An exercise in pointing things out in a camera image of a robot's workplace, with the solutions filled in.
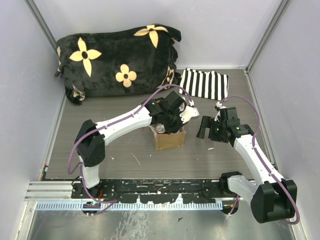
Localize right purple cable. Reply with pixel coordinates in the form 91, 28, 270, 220
215, 95, 301, 224

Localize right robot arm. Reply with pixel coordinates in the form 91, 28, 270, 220
196, 107, 298, 224

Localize aluminium rail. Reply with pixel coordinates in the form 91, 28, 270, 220
25, 179, 236, 203

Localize black floral plush blanket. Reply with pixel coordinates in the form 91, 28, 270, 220
55, 23, 182, 106

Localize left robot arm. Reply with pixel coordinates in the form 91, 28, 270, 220
74, 91, 187, 198

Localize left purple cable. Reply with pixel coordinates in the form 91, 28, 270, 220
67, 83, 195, 216

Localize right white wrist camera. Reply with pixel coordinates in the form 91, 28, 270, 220
214, 101, 226, 122

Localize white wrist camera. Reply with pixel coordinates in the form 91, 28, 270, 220
214, 101, 226, 122
178, 97, 200, 125

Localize purple cable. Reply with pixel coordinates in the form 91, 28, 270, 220
215, 95, 301, 224
67, 83, 195, 216

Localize red soda can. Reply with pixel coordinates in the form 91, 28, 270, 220
155, 123, 166, 134

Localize black white striped cloth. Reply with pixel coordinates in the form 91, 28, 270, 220
179, 68, 230, 101

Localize cat print canvas bag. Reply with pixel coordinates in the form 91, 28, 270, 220
149, 124, 186, 151

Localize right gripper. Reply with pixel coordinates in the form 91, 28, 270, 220
197, 115, 229, 144

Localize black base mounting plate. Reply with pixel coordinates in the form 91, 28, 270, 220
71, 179, 241, 204

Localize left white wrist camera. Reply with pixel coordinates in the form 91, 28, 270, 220
178, 97, 200, 125

